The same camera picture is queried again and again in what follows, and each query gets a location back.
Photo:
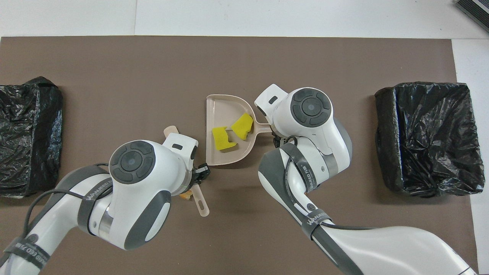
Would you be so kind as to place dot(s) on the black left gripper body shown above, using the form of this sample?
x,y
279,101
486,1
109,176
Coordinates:
x,y
196,177

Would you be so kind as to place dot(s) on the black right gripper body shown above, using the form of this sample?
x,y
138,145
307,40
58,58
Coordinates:
x,y
280,140

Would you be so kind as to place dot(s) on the beige hand brush black bristles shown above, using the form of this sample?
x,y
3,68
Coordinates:
x,y
201,202

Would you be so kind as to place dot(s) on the notched yellow sponge piece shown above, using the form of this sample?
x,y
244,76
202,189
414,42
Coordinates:
x,y
223,141

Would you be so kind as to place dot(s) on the beige plastic dustpan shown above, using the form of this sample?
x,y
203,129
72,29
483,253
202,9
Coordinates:
x,y
225,107

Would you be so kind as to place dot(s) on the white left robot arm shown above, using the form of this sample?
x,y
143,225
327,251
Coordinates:
x,y
133,191

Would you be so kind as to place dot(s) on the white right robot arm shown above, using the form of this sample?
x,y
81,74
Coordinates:
x,y
313,133

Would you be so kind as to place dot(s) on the bin with glossy black bag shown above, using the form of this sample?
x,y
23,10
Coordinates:
x,y
26,133
431,141

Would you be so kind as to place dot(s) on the brown table mat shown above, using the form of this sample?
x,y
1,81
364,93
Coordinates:
x,y
114,76

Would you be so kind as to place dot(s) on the dark ribbed panel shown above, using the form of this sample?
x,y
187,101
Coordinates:
x,y
475,11

